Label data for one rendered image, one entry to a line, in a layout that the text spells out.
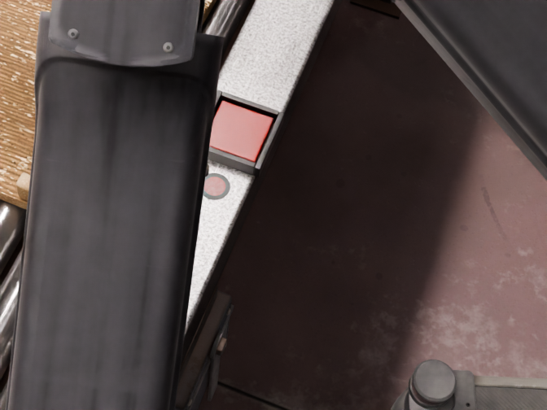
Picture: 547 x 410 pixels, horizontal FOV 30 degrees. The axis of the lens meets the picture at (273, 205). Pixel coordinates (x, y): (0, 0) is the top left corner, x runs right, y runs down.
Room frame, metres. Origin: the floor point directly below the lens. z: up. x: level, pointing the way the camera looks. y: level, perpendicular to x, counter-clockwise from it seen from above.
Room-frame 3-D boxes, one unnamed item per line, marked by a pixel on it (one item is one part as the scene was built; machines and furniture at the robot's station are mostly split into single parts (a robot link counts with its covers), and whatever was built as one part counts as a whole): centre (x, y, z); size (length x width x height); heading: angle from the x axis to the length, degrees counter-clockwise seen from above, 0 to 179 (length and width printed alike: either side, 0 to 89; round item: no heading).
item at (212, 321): (0.40, 0.08, 0.77); 0.14 x 0.11 x 0.18; 168
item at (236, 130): (0.59, 0.05, 0.92); 0.06 x 0.06 x 0.01; 78
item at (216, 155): (0.59, 0.05, 0.92); 0.08 x 0.08 x 0.02; 78
